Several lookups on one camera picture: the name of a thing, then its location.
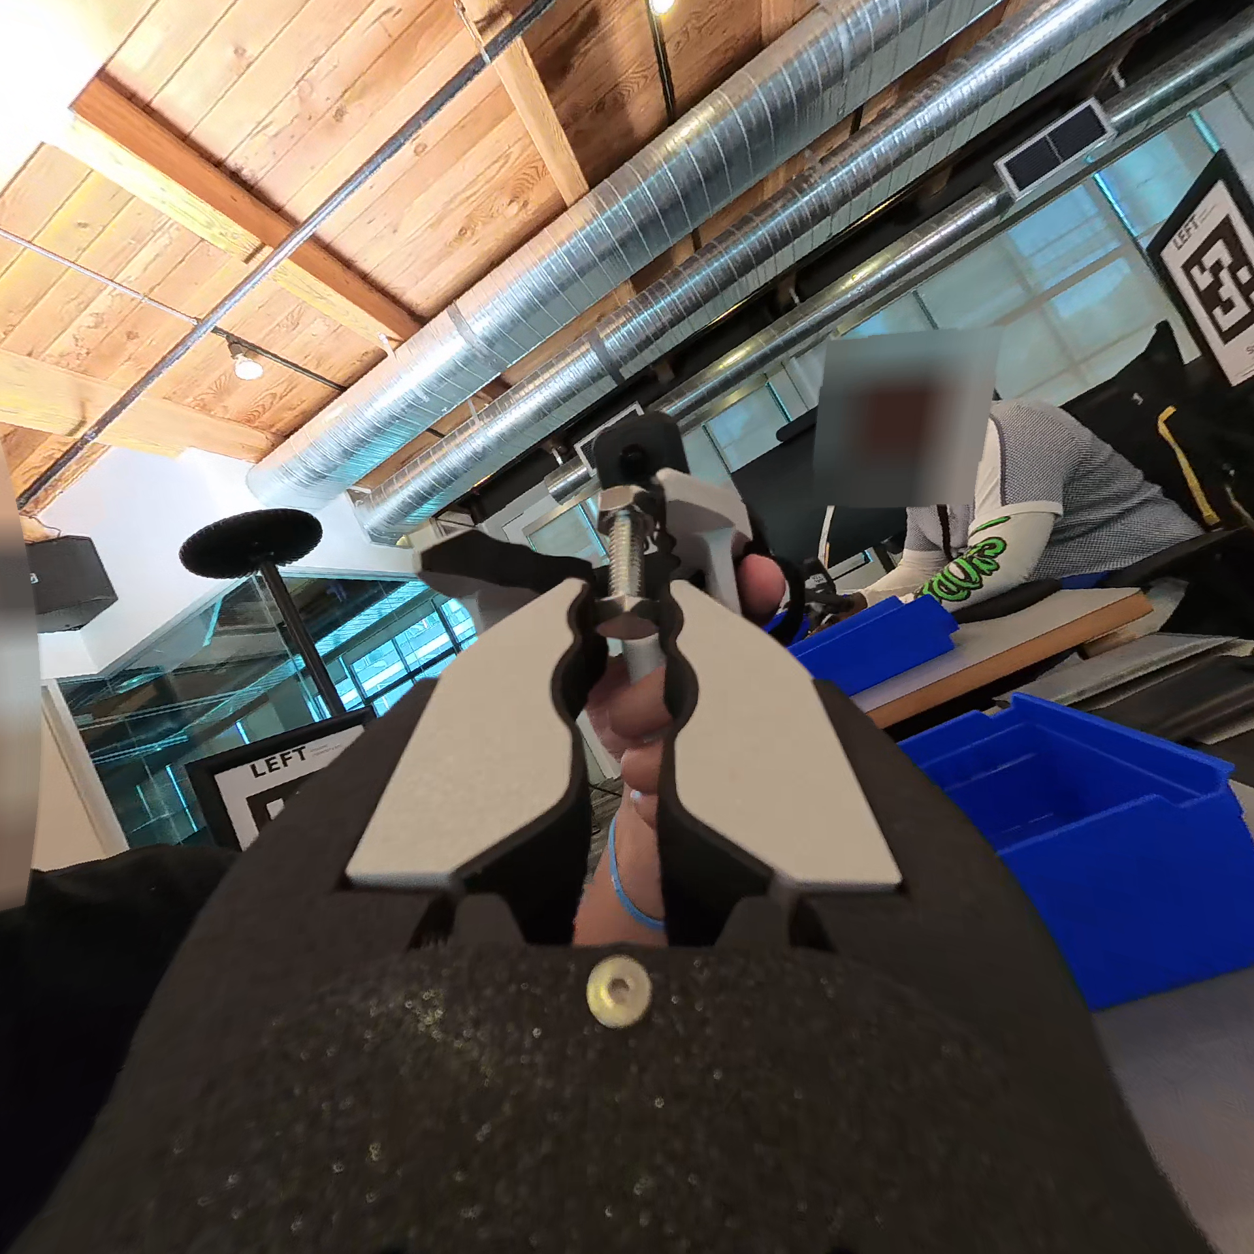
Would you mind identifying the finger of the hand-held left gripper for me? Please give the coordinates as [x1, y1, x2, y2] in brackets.
[419, 534, 600, 639]
[653, 467, 756, 612]

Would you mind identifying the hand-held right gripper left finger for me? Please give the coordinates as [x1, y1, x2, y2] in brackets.
[347, 581, 596, 945]

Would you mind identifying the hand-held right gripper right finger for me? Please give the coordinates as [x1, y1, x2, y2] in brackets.
[658, 581, 904, 945]

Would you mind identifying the silver hex bolt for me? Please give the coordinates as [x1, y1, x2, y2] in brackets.
[591, 490, 656, 639]

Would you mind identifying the blue plastic bin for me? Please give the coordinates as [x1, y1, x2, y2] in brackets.
[785, 596, 959, 681]
[894, 689, 1239, 1011]

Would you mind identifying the person's left forearm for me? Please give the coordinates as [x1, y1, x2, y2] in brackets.
[574, 794, 670, 945]

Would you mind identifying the person's left hand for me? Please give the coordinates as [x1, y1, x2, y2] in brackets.
[590, 556, 790, 801]

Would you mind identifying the large black screen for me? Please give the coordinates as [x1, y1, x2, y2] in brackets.
[751, 430, 834, 578]

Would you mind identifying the blue wristband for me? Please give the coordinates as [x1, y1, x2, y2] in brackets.
[608, 813, 667, 933]

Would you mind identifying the black floor lamp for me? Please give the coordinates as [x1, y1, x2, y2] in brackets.
[180, 512, 349, 722]

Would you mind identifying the black jacket yellow stripe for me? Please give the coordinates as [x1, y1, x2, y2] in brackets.
[1063, 322, 1254, 536]

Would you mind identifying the white framed ceiling vent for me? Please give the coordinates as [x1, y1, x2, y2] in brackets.
[996, 99, 1120, 200]

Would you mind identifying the silver ventilation duct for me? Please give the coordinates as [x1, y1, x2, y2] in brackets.
[355, 0, 1168, 545]
[245, 0, 1012, 511]
[550, 41, 1254, 503]

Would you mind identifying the black wall speaker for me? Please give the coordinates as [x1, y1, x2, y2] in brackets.
[26, 534, 118, 635]

